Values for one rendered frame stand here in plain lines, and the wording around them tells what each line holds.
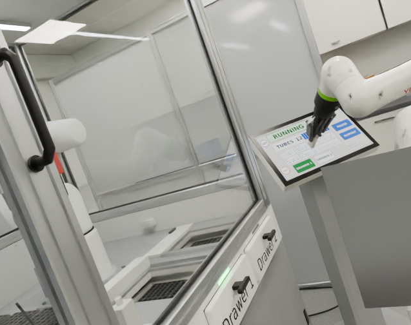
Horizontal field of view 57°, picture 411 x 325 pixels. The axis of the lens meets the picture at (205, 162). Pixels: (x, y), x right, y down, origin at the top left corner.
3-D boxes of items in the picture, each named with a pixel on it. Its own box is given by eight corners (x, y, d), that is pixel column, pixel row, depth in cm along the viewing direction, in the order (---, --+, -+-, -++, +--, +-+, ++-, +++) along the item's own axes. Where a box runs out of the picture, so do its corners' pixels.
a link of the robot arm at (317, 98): (330, 106, 129) (351, 98, 131) (309, 84, 135) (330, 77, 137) (324, 118, 133) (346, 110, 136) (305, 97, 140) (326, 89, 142)
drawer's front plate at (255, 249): (280, 241, 143) (271, 214, 142) (260, 282, 117) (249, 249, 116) (275, 242, 144) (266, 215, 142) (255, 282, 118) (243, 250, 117)
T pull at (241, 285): (250, 279, 103) (249, 275, 103) (242, 295, 96) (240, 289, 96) (239, 280, 104) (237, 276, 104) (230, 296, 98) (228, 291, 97)
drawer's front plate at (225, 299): (258, 286, 115) (246, 253, 114) (226, 352, 89) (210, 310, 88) (253, 287, 116) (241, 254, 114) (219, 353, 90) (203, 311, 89)
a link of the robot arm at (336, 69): (349, 46, 125) (319, 52, 123) (370, 70, 118) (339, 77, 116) (337, 78, 137) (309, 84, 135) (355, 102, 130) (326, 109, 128)
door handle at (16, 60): (66, 162, 57) (17, 39, 55) (53, 166, 55) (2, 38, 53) (44, 169, 60) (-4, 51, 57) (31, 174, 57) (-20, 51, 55)
